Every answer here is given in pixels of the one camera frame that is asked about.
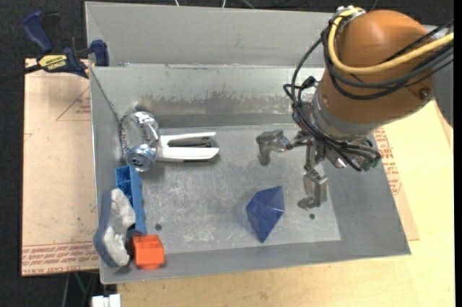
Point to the white stapler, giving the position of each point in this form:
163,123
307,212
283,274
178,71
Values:
187,152

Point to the orange toy brick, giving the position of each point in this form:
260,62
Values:
147,252

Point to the long blue toy brick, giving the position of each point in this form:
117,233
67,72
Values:
137,193

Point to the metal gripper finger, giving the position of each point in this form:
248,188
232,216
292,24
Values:
317,190
270,141

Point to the brown cardboard board red print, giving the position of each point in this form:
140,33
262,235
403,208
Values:
57,161

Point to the silver drink can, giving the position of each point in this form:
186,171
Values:
140,139

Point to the blue pyramid block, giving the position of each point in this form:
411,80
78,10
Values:
266,209

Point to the grey metal bin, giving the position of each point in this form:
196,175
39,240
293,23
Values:
202,190

